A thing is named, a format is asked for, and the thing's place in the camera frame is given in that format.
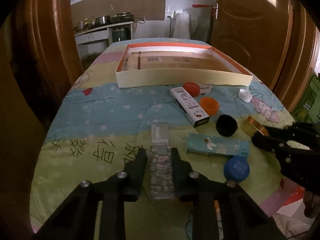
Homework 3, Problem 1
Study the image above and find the clear patterned rectangular box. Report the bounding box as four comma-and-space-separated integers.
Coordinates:
148, 123, 175, 199

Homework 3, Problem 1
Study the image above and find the blue bottle cap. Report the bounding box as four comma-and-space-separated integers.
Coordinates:
223, 156, 250, 183

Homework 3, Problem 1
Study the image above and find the black round cap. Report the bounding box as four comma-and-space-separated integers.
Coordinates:
216, 114, 238, 137

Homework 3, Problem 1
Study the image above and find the white bottle cap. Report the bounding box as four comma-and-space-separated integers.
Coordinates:
238, 89, 253, 103

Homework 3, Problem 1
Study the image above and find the orange bottle cap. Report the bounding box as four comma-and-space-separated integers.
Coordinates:
199, 96, 220, 116

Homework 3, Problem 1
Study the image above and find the green printed bag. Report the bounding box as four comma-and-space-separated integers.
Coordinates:
292, 75, 320, 124

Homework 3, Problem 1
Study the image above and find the teal rectangular box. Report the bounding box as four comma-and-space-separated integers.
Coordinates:
186, 133, 249, 158

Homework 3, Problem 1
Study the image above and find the cartoon patterned quilt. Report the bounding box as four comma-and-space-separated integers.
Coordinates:
30, 38, 304, 239

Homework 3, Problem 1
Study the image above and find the white cartoon rectangular box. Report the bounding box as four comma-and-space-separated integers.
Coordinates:
169, 87, 210, 127

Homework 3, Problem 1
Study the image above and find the red bottle cap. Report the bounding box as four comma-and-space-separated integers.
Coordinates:
183, 82, 200, 97

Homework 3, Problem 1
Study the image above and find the brown wooden door right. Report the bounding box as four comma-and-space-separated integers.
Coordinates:
210, 0, 319, 112

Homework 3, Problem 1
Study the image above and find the brown wooden door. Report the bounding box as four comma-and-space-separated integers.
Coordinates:
210, 0, 319, 112
11, 0, 84, 129

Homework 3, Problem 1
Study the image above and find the large orange-rimmed cardboard tray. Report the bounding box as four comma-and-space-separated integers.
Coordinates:
116, 42, 253, 88

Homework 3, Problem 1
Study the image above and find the white covered standing object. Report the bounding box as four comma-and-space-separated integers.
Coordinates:
172, 12, 190, 39

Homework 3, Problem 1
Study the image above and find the white kitchen counter cabinet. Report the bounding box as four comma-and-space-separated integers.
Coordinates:
74, 22, 135, 53

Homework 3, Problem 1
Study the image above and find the brown wooden door left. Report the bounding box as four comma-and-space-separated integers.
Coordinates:
11, 0, 84, 129

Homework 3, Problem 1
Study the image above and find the dark green appliance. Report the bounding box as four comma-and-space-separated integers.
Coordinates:
112, 27, 131, 42

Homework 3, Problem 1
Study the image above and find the metal cooking pot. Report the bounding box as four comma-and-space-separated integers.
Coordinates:
95, 15, 111, 26

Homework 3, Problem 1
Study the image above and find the black gas stove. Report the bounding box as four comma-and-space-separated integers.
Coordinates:
110, 12, 135, 24

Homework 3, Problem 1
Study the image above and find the brown cardboard wall panel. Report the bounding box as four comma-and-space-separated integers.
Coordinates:
71, 0, 166, 27

